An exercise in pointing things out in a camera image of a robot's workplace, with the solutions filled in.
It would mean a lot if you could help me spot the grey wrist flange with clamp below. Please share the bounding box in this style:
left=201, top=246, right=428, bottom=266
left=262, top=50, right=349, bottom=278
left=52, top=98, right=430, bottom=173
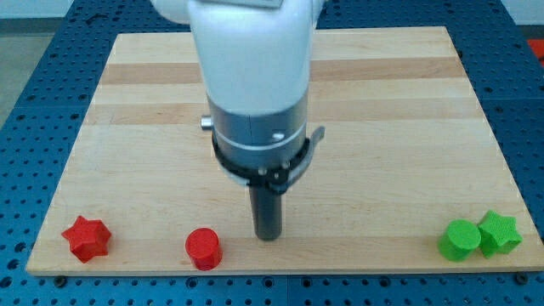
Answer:
left=207, top=93, right=325, bottom=196

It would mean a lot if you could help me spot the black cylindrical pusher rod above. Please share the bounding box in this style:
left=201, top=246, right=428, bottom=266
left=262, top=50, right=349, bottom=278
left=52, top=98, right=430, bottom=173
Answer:
left=249, top=187, right=282, bottom=241

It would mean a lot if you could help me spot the red cylinder block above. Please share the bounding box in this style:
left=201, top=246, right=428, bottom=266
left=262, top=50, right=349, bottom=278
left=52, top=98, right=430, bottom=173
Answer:
left=184, top=228, right=223, bottom=271

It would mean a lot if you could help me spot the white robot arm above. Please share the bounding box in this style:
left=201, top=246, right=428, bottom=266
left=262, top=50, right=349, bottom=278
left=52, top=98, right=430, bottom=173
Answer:
left=151, top=0, right=325, bottom=241

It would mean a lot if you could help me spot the red star block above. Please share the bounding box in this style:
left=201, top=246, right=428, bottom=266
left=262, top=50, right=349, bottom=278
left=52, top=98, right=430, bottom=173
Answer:
left=61, top=216, right=111, bottom=264

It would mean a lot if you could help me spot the green star block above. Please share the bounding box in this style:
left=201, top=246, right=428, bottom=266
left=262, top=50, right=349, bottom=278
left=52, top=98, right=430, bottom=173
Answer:
left=478, top=210, right=524, bottom=258

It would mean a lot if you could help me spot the wooden board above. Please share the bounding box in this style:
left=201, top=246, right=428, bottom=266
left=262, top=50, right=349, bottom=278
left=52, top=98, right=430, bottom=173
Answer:
left=26, top=27, right=543, bottom=276

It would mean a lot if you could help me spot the green cylinder block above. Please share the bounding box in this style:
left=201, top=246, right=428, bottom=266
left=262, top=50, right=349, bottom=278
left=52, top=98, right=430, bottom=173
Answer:
left=438, top=219, right=481, bottom=262

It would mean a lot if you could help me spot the blue perforated table plate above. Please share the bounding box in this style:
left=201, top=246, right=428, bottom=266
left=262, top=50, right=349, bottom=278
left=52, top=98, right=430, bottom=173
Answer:
left=1, top=0, right=543, bottom=305

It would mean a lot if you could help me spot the red object at right edge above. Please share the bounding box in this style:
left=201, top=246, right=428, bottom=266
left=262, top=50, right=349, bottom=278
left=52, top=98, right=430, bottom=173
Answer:
left=527, top=38, right=544, bottom=66

